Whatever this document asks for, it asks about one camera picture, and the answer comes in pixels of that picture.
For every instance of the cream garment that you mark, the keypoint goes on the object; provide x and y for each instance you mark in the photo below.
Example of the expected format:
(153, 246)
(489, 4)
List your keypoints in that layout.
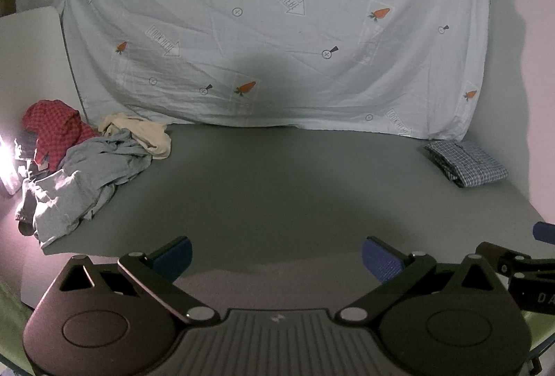
(138, 133)

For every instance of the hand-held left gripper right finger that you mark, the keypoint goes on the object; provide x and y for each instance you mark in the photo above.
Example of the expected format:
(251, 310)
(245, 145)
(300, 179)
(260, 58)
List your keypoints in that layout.
(381, 262)

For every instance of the grey garment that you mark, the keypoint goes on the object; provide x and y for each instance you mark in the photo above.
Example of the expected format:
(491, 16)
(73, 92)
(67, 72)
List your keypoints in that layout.
(86, 181)

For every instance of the dark cloth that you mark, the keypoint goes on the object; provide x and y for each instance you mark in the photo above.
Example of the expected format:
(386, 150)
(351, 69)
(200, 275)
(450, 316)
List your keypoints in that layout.
(26, 211)

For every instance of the red patterned garment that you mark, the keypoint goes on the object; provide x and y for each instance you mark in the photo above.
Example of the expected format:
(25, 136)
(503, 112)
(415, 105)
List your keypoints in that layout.
(54, 129)

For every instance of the carrot print bed sheet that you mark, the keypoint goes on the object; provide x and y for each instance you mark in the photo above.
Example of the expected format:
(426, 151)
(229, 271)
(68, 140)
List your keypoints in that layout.
(269, 25)

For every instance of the folded plaid shirt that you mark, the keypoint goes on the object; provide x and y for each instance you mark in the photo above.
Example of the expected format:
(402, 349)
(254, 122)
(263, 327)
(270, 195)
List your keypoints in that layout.
(466, 161)

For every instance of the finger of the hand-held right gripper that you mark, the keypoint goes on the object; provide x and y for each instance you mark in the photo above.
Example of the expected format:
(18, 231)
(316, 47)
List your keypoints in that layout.
(503, 256)
(545, 232)

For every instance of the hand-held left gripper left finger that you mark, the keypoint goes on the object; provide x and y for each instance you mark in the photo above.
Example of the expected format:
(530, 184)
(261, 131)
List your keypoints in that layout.
(175, 260)

